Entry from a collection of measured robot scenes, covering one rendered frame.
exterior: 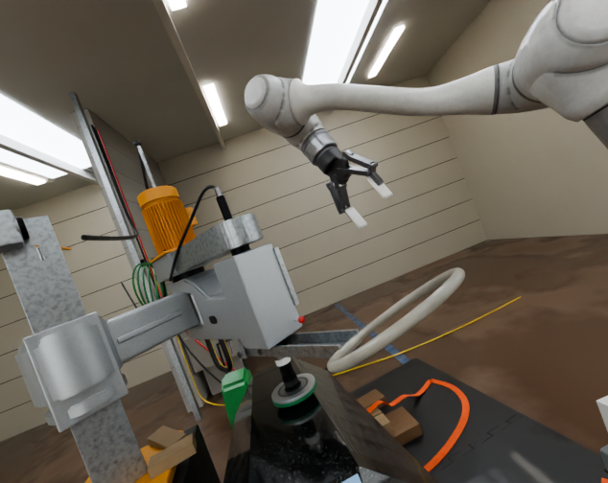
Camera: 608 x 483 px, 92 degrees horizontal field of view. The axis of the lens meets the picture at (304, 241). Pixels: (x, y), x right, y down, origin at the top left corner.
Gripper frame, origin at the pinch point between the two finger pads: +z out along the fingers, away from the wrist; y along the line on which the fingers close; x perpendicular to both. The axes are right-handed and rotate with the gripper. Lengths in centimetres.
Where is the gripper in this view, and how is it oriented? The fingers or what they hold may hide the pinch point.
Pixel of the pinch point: (372, 210)
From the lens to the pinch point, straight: 79.8
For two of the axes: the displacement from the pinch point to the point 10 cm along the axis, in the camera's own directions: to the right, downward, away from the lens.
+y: -2.7, 4.9, 8.3
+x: -7.7, 4.1, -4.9
